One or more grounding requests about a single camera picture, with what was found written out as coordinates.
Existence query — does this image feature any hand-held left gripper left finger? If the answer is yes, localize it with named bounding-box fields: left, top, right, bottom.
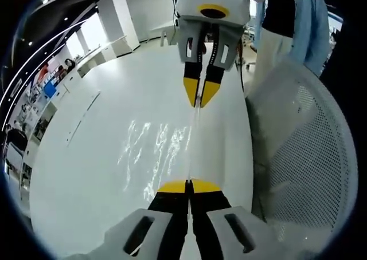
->
left=104, top=179, right=190, bottom=260

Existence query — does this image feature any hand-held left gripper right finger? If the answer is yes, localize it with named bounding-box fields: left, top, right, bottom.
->
left=190, top=178, right=284, bottom=260

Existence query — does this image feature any clear food packaging bag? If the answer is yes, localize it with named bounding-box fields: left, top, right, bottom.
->
left=117, top=107, right=203, bottom=200

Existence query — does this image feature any person's body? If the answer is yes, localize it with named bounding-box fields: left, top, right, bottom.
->
left=252, top=0, right=330, bottom=100

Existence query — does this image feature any white pillar by window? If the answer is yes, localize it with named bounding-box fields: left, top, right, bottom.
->
left=96, top=0, right=141, bottom=59

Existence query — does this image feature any white counter cabinet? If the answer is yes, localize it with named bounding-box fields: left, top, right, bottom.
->
left=61, top=35, right=128, bottom=94

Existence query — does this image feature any white mesh basket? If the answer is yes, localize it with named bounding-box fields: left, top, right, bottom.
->
left=243, top=56, right=359, bottom=243

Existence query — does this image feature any blue box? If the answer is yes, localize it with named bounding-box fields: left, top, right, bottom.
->
left=42, top=81, right=60, bottom=99

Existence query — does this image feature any black cable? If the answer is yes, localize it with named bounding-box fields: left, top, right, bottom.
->
left=171, top=0, right=181, bottom=27
left=237, top=49, right=245, bottom=91

